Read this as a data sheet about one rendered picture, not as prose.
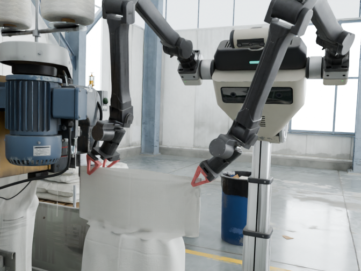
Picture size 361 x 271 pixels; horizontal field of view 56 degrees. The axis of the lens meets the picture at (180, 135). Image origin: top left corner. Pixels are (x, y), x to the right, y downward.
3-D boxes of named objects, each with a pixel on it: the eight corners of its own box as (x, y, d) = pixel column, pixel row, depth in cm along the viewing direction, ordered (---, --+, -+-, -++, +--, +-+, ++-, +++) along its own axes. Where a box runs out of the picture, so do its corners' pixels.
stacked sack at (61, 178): (93, 180, 426) (93, 169, 425) (67, 186, 388) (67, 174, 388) (55, 174, 457) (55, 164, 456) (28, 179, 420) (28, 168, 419)
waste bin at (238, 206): (268, 234, 360) (272, 173, 356) (260, 252, 313) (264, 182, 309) (224, 227, 379) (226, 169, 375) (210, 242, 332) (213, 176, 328)
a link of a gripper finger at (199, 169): (183, 178, 115) (202, 161, 112) (190, 175, 122) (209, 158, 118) (195, 194, 113) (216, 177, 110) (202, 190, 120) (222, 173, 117)
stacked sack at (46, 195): (94, 198, 430) (94, 188, 429) (70, 206, 390) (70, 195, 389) (53, 191, 456) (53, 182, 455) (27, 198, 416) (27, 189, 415)
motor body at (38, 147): (72, 162, 104) (73, 79, 102) (33, 169, 90) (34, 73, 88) (34, 158, 110) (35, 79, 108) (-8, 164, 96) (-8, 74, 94)
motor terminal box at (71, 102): (88, 127, 105) (89, 89, 104) (79, 129, 95) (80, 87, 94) (60, 126, 105) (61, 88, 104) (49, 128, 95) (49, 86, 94)
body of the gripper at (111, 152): (90, 151, 127) (98, 135, 125) (107, 149, 136) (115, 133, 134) (102, 162, 125) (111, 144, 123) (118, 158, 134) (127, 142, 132)
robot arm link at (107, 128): (135, 114, 126) (118, 107, 130) (113, 111, 116) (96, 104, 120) (126, 144, 128) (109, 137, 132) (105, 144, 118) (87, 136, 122)
